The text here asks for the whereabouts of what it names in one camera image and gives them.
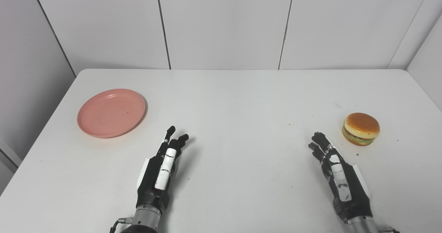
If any pink round plate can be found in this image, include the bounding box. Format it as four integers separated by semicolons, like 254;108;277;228
77;88;146;139

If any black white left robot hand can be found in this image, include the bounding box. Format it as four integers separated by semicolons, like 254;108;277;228
136;125;190;213

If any toy hamburger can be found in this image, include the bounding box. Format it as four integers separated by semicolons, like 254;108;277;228
342;112;381;147

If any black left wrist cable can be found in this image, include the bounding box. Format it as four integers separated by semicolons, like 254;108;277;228
110;218;134;233

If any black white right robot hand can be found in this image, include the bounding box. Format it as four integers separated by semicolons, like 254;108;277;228
308;132;373;223

